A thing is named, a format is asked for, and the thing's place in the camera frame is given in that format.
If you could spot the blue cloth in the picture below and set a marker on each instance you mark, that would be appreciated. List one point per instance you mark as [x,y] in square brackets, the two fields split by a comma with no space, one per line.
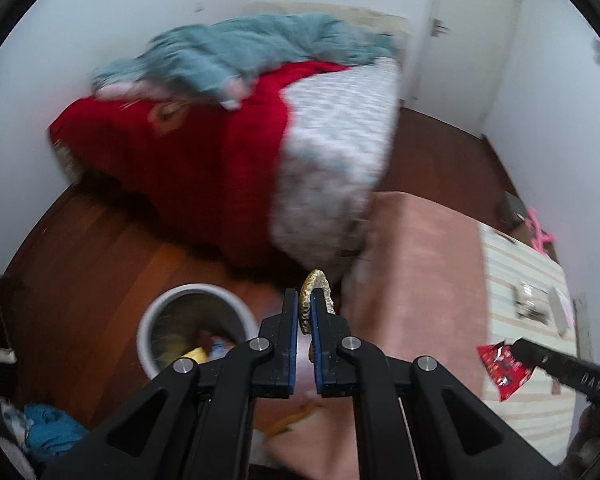
[52,427]

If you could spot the silver wipes packet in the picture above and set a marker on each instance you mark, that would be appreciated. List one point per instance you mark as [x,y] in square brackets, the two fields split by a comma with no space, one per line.
[530,302]

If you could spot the white rimmed black bin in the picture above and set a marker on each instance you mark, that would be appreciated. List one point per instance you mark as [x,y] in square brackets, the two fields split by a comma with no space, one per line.
[152,320]

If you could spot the teal quilt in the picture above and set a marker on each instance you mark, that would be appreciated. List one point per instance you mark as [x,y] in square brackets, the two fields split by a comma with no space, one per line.
[260,50]

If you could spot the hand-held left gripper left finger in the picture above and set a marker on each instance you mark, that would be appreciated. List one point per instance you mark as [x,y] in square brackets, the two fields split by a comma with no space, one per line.
[292,332]

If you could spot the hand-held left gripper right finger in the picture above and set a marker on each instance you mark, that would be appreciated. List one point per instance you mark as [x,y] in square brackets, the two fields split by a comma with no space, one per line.
[317,332]

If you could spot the pink plush toy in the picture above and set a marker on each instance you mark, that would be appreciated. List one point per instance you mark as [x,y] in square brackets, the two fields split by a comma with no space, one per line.
[540,227]

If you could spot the checked bed sheet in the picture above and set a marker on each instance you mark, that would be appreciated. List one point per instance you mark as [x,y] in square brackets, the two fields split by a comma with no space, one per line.
[340,150]

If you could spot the red snack wrapper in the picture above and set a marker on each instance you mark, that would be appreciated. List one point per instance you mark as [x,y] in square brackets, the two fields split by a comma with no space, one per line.
[502,366]

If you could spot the beige headboard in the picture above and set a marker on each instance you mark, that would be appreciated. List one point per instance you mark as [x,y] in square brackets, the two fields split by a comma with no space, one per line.
[370,17]

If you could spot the white door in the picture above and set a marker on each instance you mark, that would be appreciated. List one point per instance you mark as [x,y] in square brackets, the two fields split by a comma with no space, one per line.
[470,35]

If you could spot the low table with cloth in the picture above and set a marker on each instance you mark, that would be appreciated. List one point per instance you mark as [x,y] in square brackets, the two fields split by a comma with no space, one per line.
[420,280]

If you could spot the red blanket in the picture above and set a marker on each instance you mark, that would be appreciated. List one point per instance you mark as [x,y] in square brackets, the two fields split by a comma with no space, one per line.
[190,170]

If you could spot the pale wrapper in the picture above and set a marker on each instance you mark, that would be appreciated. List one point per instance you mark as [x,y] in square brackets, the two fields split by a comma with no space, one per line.
[311,280]

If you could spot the white wall socket strip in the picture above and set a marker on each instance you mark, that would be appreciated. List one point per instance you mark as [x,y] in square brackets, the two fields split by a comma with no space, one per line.
[581,325]

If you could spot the white pink box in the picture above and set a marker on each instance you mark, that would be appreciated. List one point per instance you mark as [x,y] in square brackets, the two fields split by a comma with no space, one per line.
[560,310]

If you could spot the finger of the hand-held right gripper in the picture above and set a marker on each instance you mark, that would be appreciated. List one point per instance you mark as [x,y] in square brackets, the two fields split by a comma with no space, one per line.
[540,357]

